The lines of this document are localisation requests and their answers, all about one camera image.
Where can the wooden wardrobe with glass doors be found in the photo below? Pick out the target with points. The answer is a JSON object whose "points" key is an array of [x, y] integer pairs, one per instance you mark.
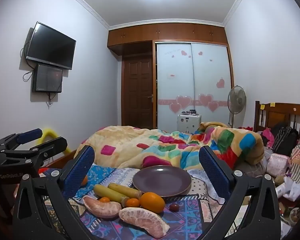
{"points": [[190, 80]]}

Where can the small tangerine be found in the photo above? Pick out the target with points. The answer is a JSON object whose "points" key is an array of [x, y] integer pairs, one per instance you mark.
{"points": [[105, 200], [84, 180], [133, 202]]}

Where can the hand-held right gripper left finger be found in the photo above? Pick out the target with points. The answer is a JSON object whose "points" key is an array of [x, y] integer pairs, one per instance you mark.
{"points": [[81, 172]]}

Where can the large orange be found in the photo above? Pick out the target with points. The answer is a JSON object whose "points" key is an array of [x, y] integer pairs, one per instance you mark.
{"points": [[152, 202]]}

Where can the wooden headboard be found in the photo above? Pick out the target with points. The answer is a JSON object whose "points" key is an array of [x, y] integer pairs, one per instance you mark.
{"points": [[275, 115]]}

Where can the small dark red fruit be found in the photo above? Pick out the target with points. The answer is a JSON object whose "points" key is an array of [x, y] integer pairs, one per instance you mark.
{"points": [[174, 207]]}

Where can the standing fan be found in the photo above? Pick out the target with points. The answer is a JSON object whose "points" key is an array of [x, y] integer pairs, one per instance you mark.
{"points": [[237, 97]]}

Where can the white appliance box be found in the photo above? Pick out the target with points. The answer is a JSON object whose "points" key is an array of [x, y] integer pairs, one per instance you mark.
{"points": [[188, 123]]}

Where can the white plastic bag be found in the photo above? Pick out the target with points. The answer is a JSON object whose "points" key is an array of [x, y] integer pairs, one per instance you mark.
{"points": [[292, 187]]}

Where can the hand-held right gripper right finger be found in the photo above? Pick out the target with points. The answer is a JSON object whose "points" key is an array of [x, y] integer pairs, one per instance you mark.
{"points": [[212, 171]]}

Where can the purple geometric patterned mat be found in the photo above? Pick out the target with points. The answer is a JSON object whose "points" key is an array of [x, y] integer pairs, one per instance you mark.
{"points": [[187, 217]]}

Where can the purple bowl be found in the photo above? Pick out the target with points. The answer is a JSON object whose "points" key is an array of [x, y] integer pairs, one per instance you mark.
{"points": [[162, 181]]}

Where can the peeled pomelo segment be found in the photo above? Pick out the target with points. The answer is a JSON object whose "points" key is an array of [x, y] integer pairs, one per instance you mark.
{"points": [[102, 208], [142, 221]]}

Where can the black wall television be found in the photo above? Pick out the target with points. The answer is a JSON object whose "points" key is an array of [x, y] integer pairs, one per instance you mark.
{"points": [[51, 45]]}

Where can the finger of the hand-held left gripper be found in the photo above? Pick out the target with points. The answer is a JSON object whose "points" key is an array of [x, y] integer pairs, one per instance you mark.
{"points": [[53, 146], [30, 135]]}

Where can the colourful patchwork blanket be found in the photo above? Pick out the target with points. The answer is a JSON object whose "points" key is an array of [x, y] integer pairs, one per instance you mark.
{"points": [[140, 145]]}

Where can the sugarcane piece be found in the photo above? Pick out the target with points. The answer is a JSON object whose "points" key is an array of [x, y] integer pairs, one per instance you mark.
{"points": [[125, 191], [110, 195]]}

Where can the pink bag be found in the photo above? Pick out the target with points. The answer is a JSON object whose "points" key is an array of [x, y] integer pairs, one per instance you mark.
{"points": [[278, 163]]}

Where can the brown wooden door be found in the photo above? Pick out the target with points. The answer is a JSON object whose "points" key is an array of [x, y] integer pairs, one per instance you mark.
{"points": [[137, 92]]}

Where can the black bag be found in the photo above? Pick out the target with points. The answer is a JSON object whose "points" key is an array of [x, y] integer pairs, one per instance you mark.
{"points": [[285, 140]]}

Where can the small black wall monitor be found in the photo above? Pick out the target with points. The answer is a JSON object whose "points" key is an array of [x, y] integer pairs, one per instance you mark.
{"points": [[47, 78]]}

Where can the pink clothes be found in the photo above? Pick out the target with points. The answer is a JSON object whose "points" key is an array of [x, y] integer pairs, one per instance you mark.
{"points": [[268, 136]]}

